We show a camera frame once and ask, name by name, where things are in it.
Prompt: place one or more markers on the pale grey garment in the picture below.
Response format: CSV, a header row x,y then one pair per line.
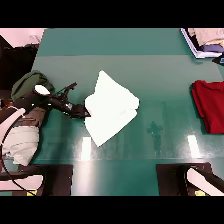
x,y
21,146

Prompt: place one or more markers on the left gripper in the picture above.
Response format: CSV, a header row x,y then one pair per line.
x,y
76,111

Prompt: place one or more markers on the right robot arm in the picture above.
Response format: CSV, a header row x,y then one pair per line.
x,y
204,180

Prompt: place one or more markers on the red garment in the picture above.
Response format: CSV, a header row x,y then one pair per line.
x,y
210,105

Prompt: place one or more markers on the white garment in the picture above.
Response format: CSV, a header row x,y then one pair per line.
x,y
111,106

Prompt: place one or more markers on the dark green garment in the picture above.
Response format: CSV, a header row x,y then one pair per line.
x,y
29,81

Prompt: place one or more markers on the pale purple garment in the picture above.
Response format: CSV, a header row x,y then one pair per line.
x,y
213,49

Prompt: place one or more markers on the grey brown garment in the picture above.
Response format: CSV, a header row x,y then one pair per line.
x,y
35,117

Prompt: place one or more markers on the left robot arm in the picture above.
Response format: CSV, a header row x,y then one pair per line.
x,y
15,116

